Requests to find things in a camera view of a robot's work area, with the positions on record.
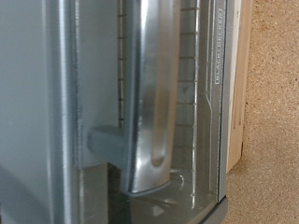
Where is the silver toaster oven body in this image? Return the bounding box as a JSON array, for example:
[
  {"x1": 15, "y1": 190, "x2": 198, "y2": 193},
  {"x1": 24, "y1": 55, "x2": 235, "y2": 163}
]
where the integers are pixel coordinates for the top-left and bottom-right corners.
[{"x1": 0, "y1": 0, "x2": 230, "y2": 224}]

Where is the wire oven rack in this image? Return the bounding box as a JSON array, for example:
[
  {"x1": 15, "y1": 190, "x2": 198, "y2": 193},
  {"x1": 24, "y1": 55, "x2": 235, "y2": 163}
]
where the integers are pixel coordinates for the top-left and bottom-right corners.
[{"x1": 116, "y1": 0, "x2": 201, "y2": 157}]

